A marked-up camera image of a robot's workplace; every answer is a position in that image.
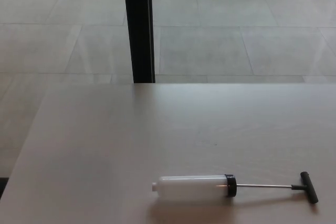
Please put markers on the white Franklin air pump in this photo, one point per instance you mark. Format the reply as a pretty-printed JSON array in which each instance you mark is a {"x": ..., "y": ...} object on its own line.
[{"x": 189, "y": 186}]

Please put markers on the black floor object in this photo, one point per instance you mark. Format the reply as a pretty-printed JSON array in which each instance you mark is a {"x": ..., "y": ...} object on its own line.
[{"x": 2, "y": 183}]

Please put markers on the black vertical frame post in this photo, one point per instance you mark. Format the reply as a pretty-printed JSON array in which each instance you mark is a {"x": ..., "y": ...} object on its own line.
[{"x": 137, "y": 24}]

